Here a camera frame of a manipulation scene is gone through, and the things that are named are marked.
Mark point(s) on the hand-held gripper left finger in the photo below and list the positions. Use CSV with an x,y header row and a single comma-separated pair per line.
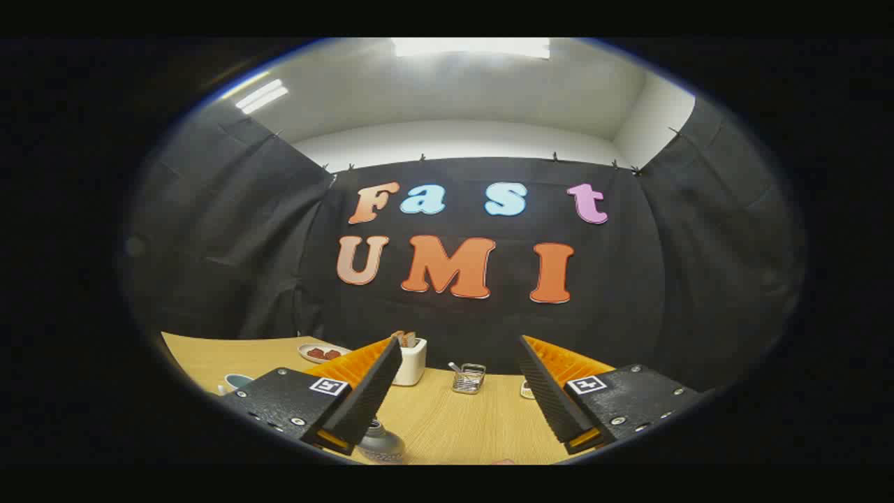
x,y
370,391

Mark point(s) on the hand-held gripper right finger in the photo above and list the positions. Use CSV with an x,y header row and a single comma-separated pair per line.
x,y
548,395

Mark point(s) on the silver juice bottle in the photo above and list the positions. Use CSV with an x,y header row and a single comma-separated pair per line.
x,y
382,441

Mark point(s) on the white cup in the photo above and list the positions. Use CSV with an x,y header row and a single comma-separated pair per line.
x,y
236,381

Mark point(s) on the white divided condiment dish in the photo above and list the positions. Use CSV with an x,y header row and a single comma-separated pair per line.
x,y
526,390

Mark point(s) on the white toaster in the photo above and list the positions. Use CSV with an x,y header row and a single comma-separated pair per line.
x,y
411,365

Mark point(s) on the white plate with red food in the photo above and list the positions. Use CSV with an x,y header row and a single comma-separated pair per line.
x,y
323,353

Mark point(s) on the wooden table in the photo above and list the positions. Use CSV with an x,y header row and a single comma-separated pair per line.
x,y
475,426

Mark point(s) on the metal utensil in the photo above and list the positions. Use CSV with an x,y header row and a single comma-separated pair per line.
x,y
455,367

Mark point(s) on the black backdrop cloth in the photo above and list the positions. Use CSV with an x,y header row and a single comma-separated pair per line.
x,y
489,328

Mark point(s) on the small ceiling light panel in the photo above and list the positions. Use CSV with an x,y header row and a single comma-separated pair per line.
x,y
262,96

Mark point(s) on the large ceiling light panel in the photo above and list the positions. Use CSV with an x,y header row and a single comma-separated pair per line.
x,y
471,47

